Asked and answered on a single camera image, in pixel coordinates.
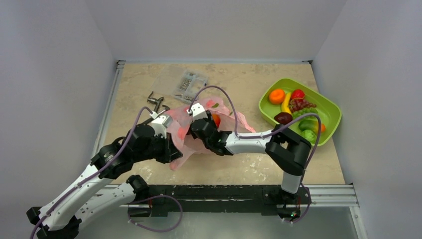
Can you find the fake dark red plum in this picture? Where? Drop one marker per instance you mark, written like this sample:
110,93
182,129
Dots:
283,118

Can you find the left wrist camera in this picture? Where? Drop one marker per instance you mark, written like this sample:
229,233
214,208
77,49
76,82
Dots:
161,122

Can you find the fake green lime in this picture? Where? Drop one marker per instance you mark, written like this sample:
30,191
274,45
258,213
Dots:
309,135

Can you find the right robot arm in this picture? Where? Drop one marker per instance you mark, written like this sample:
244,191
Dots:
286,148

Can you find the fake red strawberry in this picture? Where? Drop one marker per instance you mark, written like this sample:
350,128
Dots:
297,94

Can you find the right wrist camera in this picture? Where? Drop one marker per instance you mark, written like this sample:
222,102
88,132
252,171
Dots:
197,112

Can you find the pink plastic bag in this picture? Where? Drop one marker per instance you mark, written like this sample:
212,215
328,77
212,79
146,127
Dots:
180,127

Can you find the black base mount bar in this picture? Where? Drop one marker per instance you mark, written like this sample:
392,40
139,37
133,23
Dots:
267,200

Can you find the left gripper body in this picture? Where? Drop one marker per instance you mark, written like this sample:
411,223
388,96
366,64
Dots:
159,149

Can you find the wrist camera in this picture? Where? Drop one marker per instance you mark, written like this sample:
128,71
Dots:
197,112
161,122

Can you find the aluminium frame rail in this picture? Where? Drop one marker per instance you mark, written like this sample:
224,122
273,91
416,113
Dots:
102,131

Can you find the fake mango green orange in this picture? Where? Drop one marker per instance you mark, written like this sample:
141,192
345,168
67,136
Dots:
312,125

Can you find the fake green grapes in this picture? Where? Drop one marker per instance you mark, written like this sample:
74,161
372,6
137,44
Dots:
303,111

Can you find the fake banana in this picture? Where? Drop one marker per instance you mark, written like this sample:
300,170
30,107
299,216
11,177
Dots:
285,104

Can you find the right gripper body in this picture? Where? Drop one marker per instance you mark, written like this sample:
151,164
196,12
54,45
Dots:
200,128

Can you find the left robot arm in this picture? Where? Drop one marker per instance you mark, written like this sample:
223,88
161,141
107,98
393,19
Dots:
77,205

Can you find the green plastic tray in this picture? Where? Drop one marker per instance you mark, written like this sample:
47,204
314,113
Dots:
329,113

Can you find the black metal clamp tool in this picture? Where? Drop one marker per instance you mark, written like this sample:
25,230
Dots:
156,101

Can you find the fake red grapes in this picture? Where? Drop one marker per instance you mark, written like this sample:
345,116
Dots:
296,105

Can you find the clear screw organizer box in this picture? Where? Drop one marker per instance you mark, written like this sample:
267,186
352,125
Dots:
190,83

